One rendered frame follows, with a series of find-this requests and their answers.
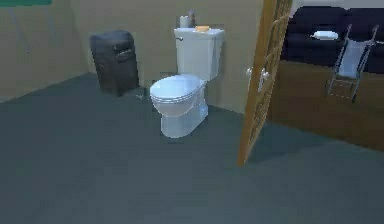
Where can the white pillow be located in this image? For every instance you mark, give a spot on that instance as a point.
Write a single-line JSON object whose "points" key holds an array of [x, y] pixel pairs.
{"points": [[325, 35]]}

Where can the grey spray bottle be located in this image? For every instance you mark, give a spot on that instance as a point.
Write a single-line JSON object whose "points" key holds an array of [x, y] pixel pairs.
{"points": [[191, 18]]}

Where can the orange soap bar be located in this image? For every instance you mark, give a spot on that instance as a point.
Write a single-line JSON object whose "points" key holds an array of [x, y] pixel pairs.
{"points": [[202, 28]]}

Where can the white toilet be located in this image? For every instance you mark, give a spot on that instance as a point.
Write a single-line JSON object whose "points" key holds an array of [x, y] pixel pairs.
{"points": [[186, 83]]}

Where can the green wall shelf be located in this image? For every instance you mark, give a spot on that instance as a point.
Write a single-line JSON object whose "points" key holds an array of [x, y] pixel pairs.
{"points": [[25, 2]]}

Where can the wooden room door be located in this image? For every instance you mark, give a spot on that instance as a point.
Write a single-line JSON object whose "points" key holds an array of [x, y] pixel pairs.
{"points": [[263, 83]]}

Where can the black waste bin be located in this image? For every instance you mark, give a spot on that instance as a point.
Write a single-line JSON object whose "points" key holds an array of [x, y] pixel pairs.
{"points": [[115, 60]]}

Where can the dark blue sofa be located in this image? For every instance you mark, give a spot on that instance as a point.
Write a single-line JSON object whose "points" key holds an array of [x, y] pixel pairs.
{"points": [[313, 36]]}

